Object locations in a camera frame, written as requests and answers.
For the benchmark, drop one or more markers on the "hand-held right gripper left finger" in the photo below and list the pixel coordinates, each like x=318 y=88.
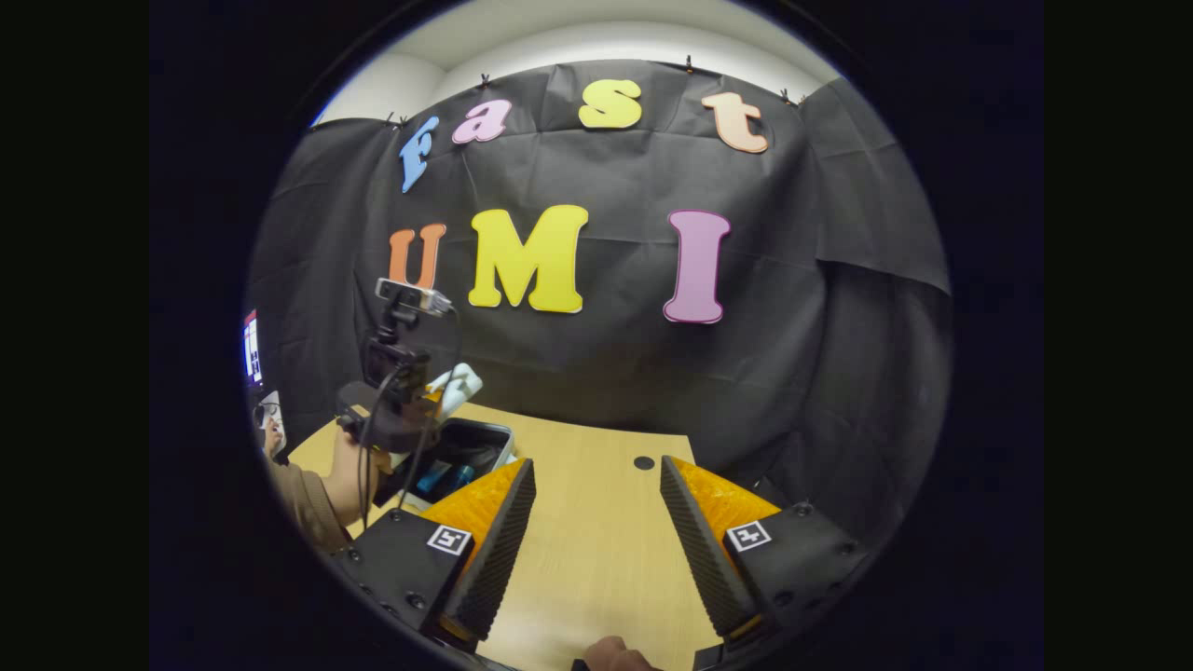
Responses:
x=494 y=559

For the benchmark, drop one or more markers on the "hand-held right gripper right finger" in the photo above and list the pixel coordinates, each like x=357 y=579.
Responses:
x=704 y=559

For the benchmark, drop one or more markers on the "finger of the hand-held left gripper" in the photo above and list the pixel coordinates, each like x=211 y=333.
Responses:
x=431 y=397

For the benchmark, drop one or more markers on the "light blue suitcase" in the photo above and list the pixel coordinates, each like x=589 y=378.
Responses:
x=485 y=443

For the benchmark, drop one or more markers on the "translucent pale blue tube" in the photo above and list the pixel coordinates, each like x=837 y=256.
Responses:
x=433 y=478

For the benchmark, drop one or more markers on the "teal blue tube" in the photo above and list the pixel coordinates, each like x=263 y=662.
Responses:
x=463 y=475

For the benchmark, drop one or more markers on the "computer screen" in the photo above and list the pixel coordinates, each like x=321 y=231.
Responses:
x=252 y=349

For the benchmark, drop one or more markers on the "black backdrop cloth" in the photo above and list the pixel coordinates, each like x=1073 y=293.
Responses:
x=606 y=373

